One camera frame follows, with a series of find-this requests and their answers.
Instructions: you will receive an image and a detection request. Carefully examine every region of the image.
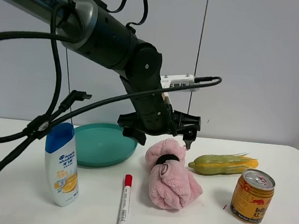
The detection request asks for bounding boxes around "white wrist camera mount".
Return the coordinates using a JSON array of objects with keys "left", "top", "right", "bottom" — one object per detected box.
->
[{"left": 160, "top": 74, "right": 197, "bottom": 88}]

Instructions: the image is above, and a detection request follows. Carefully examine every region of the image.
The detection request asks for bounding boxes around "red white marker pen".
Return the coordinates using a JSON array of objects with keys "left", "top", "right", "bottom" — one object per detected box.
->
[{"left": 118, "top": 174, "right": 133, "bottom": 224}]

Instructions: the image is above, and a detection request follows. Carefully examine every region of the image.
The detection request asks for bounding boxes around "white blue shampoo bottle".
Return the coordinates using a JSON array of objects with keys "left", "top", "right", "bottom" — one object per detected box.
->
[{"left": 45, "top": 123, "right": 79, "bottom": 207}]

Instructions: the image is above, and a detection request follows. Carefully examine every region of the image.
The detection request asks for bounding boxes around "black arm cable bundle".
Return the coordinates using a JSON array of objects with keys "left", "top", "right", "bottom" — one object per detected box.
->
[{"left": 0, "top": 0, "right": 150, "bottom": 213}]

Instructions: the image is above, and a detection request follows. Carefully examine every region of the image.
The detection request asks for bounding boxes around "black elastic hair band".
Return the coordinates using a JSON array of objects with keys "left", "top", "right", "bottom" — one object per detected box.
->
[{"left": 156, "top": 154, "right": 180, "bottom": 165}]

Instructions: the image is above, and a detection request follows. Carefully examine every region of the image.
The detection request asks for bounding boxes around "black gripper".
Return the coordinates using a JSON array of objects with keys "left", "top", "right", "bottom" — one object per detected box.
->
[{"left": 117, "top": 93, "right": 201, "bottom": 150}]

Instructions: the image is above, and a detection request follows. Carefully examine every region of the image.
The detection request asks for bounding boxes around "teal round plastic plate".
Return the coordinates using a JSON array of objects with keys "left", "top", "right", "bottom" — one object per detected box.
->
[{"left": 74, "top": 123, "right": 137, "bottom": 168}]

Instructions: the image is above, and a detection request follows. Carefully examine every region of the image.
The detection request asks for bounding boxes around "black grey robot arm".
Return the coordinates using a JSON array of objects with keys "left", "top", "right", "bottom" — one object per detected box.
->
[{"left": 0, "top": 0, "right": 201, "bottom": 148}]

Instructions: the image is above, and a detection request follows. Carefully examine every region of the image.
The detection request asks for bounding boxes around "pink fluffy towel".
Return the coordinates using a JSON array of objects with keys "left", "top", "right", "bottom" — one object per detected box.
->
[{"left": 145, "top": 138, "right": 203, "bottom": 210}]

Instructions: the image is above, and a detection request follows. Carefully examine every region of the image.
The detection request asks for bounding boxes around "black camera cable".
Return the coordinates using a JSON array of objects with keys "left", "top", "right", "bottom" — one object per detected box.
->
[{"left": 0, "top": 57, "right": 223, "bottom": 202}]

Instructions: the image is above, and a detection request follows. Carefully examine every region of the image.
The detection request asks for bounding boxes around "yellow green corn cob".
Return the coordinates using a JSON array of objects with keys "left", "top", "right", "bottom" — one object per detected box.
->
[{"left": 188, "top": 153, "right": 259, "bottom": 175}]

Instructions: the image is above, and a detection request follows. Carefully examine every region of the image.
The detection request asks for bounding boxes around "gold Red Bull can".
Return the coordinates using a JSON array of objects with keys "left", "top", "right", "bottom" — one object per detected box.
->
[{"left": 230, "top": 169, "right": 276, "bottom": 224}]

